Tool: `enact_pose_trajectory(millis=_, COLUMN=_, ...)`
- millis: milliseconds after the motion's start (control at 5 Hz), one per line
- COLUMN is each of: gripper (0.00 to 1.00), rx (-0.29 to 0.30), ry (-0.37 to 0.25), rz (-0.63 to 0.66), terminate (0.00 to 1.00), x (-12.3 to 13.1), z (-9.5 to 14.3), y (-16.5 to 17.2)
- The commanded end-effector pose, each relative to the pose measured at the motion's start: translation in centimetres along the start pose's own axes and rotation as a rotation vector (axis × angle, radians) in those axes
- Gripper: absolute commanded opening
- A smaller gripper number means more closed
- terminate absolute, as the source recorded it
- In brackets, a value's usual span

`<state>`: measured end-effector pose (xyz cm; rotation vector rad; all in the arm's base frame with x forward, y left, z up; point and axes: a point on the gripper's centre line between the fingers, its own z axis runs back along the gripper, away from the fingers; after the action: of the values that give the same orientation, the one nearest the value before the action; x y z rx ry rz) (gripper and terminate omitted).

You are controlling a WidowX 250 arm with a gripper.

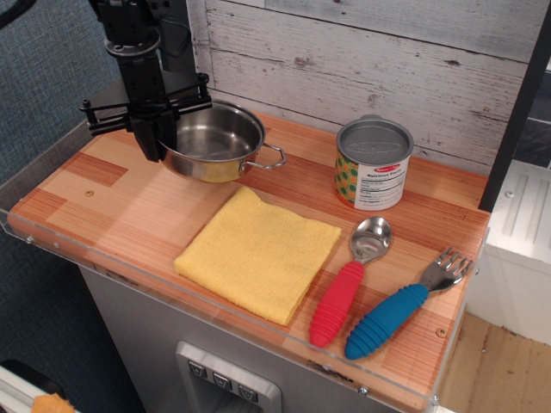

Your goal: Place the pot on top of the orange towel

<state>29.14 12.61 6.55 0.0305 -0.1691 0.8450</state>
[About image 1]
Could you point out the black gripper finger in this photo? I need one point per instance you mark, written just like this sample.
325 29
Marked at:
144 132
166 132

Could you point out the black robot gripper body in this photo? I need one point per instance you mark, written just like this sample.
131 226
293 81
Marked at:
144 91

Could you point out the silver steel pot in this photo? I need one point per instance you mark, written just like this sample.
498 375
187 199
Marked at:
220 144

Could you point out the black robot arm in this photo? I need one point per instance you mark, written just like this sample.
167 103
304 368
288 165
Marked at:
130 25

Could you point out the yellow folded rag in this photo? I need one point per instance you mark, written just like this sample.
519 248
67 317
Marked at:
260 257

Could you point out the clear acrylic table guard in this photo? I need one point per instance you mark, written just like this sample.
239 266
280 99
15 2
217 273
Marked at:
124 220

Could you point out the toy food can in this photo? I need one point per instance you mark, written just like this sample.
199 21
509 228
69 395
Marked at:
372 159

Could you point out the silver toy fridge cabinet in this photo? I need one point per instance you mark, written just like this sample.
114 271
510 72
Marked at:
146 318

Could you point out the grey ice dispenser panel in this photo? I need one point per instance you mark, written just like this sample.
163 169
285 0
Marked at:
213 384

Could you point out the orange object bottom corner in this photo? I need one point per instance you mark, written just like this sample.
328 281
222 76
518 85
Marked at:
51 403

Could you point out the white cabinet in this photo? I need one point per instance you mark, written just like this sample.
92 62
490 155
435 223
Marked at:
512 286

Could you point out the black left frame post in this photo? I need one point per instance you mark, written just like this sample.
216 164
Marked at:
176 52

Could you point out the black frame post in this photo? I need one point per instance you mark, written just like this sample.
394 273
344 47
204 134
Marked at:
519 114
176 52

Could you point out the red handled metal spoon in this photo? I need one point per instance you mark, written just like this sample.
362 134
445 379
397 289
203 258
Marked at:
369 241

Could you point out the blue handled metal fork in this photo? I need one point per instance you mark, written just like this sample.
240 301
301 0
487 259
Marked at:
379 325

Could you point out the black right frame post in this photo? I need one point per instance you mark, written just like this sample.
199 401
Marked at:
519 114

